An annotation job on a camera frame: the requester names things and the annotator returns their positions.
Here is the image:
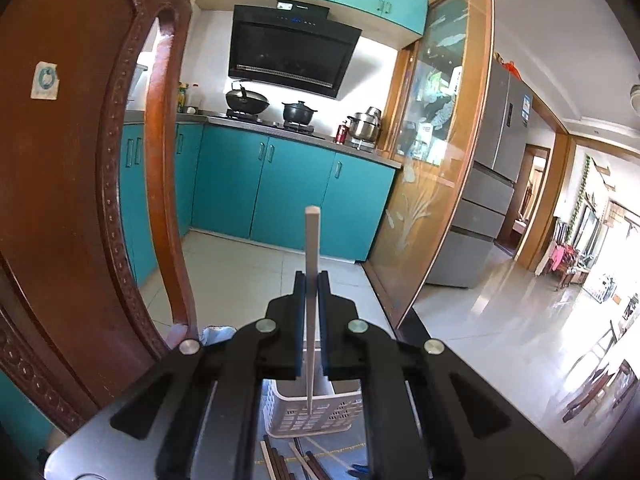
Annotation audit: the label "black wok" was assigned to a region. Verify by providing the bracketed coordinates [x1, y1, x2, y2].
[224, 80, 271, 117]

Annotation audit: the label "carved wooden chair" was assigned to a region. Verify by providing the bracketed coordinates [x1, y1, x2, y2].
[0, 0, 201, 433]

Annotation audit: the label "silver refrigerator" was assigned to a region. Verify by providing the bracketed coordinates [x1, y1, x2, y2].
[425, 57, 535, 290]

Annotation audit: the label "white plastic utensil basket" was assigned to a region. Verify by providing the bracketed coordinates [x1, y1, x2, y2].
[263, 379, 362, 436]

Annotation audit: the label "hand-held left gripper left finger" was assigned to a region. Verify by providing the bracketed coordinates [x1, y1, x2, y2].
[65, 271, 307, 480]

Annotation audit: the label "teal base cabinets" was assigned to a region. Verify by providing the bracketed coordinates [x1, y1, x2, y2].
[119, 122, 399, 287]

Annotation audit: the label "black range hood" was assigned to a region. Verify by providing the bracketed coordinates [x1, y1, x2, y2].
[228, 0, 363, 100]

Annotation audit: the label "black cooking pot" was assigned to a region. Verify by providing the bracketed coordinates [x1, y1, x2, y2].
[281, 100, 315, 128]

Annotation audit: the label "small wooden chair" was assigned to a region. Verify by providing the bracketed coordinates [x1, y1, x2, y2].
[561, 319, 638, 424]

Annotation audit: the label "brown chopstick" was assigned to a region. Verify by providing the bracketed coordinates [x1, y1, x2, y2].
[264, 436, 290, 480]
[305, 452, 329, 480]

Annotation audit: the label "stainless steel pot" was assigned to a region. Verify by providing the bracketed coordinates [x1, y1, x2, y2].
[346, 106, 384, 144]

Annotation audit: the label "white kitchen appliance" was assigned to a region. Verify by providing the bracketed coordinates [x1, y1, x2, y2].
[126, 52, 152, 104]

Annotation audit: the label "wood framed glass sliding door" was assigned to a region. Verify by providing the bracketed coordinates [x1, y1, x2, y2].
[362, 0, 496, 330]

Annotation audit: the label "black gas stove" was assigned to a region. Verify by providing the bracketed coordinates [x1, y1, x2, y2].
[225, 112, 326, 137]

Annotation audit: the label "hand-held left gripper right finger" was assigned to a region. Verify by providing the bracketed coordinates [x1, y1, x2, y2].
[318, 271, 556, 480]

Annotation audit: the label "green leaf garland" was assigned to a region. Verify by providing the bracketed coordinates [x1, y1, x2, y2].
[569, 154, 594, 242]

